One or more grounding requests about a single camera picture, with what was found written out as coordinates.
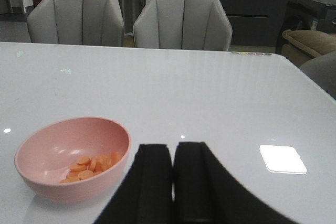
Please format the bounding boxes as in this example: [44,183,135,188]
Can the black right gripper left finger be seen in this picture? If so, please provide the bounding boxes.
[95,144,172,223]

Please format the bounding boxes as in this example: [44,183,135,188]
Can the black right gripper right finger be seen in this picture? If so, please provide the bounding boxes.
[173,142,293,223]

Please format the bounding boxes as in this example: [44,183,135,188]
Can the orange ham slices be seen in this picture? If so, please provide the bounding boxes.
[60,152,121,183]

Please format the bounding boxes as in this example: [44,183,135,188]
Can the pink plastic bowl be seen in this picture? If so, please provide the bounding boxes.
[15,117,131,203]

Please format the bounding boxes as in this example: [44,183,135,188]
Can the grey armchair at right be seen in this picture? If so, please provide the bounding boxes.
[299,51,335,99]

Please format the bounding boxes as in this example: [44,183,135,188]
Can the right grey upholstered chair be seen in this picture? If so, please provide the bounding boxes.
[133,0,233,51]

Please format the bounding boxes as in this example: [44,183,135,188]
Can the grey upholstered chair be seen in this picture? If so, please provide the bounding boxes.
[27,0,124,47]
[133,0,233,51]

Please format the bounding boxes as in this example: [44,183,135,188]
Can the tan sofa cushion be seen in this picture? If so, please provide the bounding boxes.
[280,29,335,67]

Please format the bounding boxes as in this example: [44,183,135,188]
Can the left grey upholstered chair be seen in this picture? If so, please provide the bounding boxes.
[27,0,124,47]

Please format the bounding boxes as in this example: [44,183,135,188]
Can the dark side table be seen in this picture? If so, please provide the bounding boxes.
[275,0,335,54]

